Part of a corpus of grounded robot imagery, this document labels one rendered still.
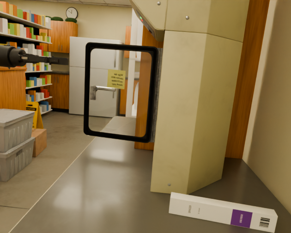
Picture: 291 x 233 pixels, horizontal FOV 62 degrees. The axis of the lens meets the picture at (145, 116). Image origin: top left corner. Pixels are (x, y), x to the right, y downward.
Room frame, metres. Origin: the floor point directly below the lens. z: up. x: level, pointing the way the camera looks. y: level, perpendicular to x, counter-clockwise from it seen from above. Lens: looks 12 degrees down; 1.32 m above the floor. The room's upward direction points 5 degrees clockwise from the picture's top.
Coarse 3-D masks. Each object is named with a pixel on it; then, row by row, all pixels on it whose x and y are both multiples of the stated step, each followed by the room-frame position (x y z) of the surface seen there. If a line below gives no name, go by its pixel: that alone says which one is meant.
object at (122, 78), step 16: (96, 64) 1.02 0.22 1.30; (112, 64) 1.01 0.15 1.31; (128, 64) 1.00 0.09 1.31; (144, 64) 0.99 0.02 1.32; (96, 80) 1.02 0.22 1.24; (112, 80) 1.01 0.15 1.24; (128, 80) 1.00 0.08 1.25; (144, 80) 0.99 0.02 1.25; (96, 96) 1.02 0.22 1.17; (112, 96) 1.01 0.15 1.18; (128, 96) 1.00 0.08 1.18; (144, 96) 0.98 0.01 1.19; (96, 112) 1.02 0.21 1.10; (112, 112) 1.01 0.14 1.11; (128, 112) 0.99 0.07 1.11; (144, 112) 0.98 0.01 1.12; (96, 128) 1.02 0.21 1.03; (112, 128) 1.01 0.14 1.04; (128, 128) 0.99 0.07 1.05; (144, 128) 0.98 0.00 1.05
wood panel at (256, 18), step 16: (256, 0) 1.02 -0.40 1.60; (256, 16) 1.02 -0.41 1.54; (144, 32) 1.04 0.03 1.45; (256, 32) 1.02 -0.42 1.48; (256, 48) 1.02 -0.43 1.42; (240, 64) 1.03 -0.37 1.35; (256, 64) 1.02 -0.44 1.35; (240, 80) 1.02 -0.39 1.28; (240, 96) 1.02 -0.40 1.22; (240, 112) 1.02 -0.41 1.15; (240, 128) 1.02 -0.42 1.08; (144, 144) 1.04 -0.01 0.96; (240, 144) 1.02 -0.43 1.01
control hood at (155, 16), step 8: (136, 0) 0.67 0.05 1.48; (144, 0) 0.67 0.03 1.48; (152, 0) 0.67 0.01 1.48; (160, 0) 0.67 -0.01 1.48; (136, 8) 0.74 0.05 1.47; (144, 8) 0.67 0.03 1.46; (152, 8) 0.67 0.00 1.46; (160, 8) 0.67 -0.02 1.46; (144, 16) 0.69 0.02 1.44; (152, 16) 0.67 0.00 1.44; (160, 16) 0.67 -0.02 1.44; (152, 24) 0.67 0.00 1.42; (160, 24) 0.67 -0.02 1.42; (160, 32) 0.72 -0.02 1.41; (160, 40) 0.94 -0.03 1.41
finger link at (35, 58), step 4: (24, 56) 1.01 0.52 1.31; (28, 56) 1.02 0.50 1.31; (32, 56) 1.02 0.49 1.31; (36, 56) 1.02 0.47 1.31; (40, 56) 1.03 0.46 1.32; (24, 60) 1.01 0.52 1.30; (28, 60) 1.02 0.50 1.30; (32, 60) 1.02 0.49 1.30; (36, 60) 1.02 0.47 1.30; (40, 60) 1.03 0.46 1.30
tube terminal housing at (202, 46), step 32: (192, 0) 0.67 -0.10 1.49; (224, 0) 0.71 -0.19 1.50; (192, 32) 0.67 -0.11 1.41; (224, 32) 0.72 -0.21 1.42; (192, 64) 0.67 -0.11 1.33; (224, 64) 0.74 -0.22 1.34; (160, 96) 0.67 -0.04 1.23; (192, 96) 0.67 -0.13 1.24; (224, 96) 0.76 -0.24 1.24; (160, 128) 0.67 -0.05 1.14; (192, 128) 0.66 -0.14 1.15; (224, 128) 0.78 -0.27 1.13; (160, 160) 0.67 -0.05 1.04; (192, 160) 0.67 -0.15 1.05; (160, 192) 0.67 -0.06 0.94
